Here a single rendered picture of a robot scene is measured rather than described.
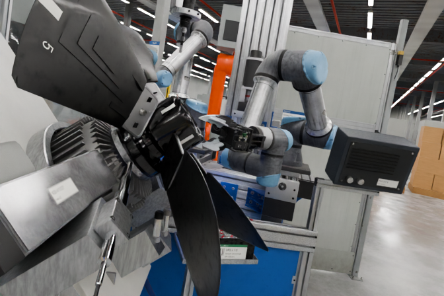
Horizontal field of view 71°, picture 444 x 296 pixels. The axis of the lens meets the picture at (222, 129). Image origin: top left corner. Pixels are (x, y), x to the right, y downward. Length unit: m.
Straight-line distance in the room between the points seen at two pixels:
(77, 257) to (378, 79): 2.69
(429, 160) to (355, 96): 6.09
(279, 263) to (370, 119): 1.84
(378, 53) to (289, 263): 2.05
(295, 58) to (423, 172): 7.78
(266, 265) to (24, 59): 1.08
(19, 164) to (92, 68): 0.16
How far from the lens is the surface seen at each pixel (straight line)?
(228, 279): 1.30
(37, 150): 0.65
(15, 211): 0.38
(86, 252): 0.44
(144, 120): 0.62
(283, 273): 1.31
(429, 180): 8.82
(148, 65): 0.78
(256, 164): 1.04
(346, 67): 2.79
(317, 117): 1.33
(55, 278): 0.47
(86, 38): 0.49
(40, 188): 0.43
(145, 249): 0.69
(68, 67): 0.47
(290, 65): 1.14
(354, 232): 3.02
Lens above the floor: 1.26
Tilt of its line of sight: 4 degrees down
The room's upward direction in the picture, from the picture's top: 9 degrees clockwise
